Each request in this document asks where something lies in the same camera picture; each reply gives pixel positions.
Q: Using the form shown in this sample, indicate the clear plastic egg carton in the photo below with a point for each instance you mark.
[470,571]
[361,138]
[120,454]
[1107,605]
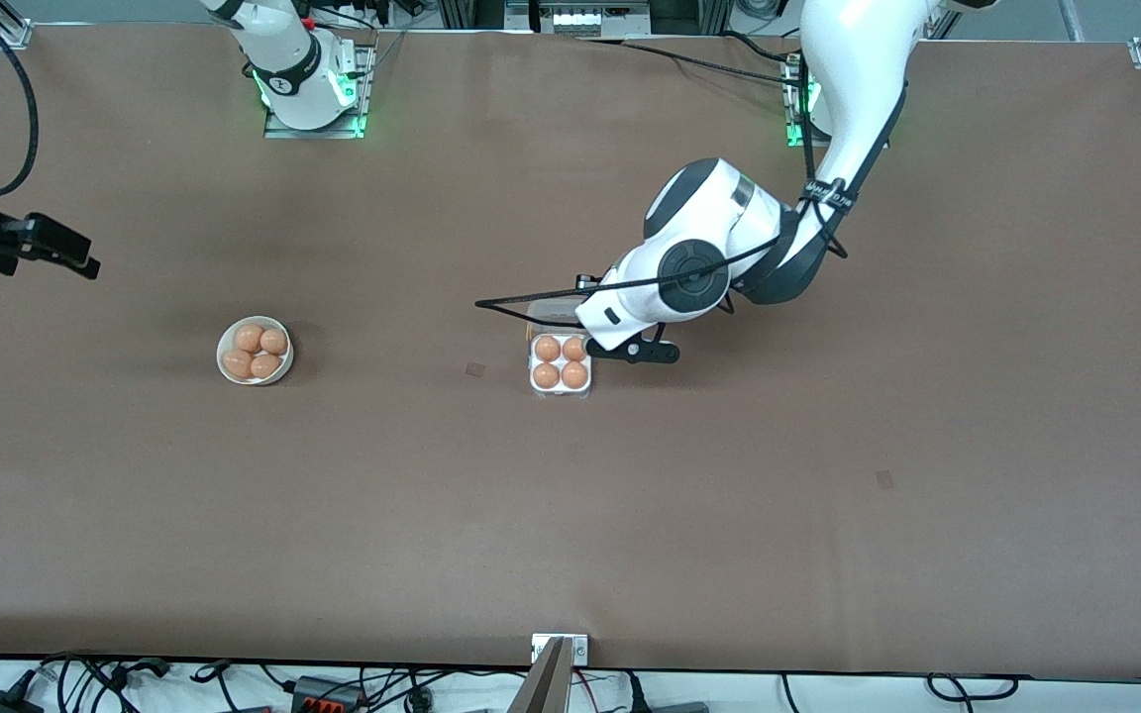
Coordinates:
[561,393]

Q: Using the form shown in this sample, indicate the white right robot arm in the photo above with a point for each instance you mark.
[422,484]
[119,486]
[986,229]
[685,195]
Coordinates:
[283,50]

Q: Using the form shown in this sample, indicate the black box with orange clips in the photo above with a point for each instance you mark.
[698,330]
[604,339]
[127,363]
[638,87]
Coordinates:
[328,693]

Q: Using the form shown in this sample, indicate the white bowl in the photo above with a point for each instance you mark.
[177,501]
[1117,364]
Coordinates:
[279,372]

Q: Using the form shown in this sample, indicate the grey power strip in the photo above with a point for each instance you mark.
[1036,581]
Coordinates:
[585,20]

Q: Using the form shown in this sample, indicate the black plug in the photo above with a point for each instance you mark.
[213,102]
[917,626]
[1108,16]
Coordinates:
[637,698]

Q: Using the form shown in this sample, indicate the black power adapter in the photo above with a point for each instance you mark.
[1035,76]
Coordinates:
[1,705]

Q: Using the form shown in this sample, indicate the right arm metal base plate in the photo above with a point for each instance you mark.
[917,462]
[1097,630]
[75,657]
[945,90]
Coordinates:
[313,133]

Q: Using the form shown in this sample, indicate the silver metal bracket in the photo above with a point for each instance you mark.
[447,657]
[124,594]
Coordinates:
[578,651]

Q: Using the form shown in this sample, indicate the grey camera post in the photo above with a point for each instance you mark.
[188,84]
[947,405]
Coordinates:
[543,693]

